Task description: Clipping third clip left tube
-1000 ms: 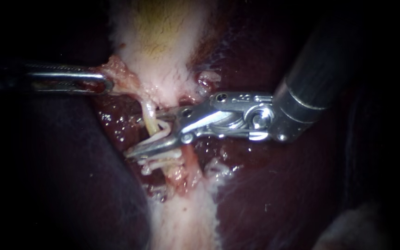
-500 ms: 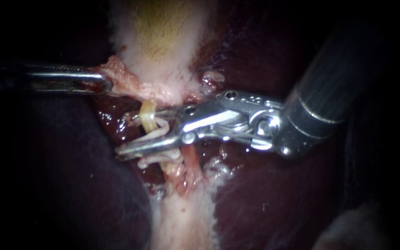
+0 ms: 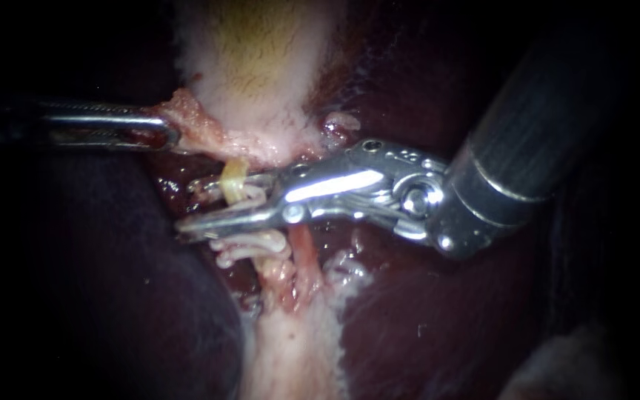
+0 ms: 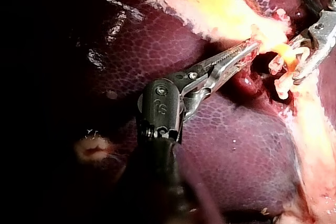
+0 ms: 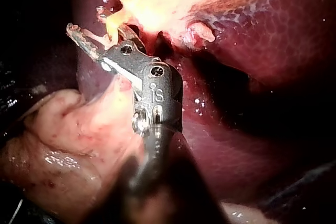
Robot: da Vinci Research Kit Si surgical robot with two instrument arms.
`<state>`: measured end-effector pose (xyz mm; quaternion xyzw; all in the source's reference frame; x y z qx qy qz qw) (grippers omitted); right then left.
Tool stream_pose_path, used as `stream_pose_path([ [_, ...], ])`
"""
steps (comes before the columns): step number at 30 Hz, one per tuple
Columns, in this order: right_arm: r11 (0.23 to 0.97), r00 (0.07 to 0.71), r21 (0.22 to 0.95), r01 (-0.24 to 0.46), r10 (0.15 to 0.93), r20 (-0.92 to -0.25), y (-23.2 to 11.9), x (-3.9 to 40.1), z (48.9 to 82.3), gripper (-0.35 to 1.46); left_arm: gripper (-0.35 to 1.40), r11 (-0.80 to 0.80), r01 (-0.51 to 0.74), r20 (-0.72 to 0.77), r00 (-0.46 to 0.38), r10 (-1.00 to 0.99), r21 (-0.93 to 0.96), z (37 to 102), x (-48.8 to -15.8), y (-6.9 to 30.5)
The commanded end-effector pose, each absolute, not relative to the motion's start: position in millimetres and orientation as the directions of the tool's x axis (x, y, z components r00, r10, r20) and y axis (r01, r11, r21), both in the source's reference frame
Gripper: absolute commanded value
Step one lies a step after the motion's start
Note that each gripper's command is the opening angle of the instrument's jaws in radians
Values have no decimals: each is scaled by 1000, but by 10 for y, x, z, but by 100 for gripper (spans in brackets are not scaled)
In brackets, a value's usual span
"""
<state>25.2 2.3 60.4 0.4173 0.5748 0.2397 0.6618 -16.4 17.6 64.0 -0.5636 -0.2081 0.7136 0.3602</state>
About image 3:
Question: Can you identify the left arm instrument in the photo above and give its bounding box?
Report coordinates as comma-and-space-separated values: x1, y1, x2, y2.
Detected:
0, 92, 40, 152

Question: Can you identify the right arm instrument jaw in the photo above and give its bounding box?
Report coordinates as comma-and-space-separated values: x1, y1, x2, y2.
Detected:
174, 204, 301, 244
187, 170, 299, 196

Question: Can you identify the pale fatty tissue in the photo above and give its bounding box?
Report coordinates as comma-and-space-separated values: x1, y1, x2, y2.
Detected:
496, 326, 635, 400
235, 248, 378, 400

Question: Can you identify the left arm instrument jaw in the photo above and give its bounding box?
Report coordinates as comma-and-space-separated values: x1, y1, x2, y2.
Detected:
35, 99, 159, 116
35, 112, 183, 154

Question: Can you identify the right arm instrument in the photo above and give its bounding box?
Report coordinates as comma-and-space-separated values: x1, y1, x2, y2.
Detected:
267, 138, 521, 261

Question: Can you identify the dark red liver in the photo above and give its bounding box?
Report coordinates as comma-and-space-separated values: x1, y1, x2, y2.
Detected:
30, 0, 582, 400

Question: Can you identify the gallbladder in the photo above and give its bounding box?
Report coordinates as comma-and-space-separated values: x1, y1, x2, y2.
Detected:
150, 0, 363, 169

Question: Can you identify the white clip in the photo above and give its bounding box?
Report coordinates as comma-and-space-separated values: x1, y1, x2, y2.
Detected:
208, 230, 290, 252
201, 181, 271, 214
214, 246, 290, 270

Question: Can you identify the thin tube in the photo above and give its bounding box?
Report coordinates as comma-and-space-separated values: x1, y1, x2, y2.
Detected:
219, 157, 294, 312
288, 224, 324, 296

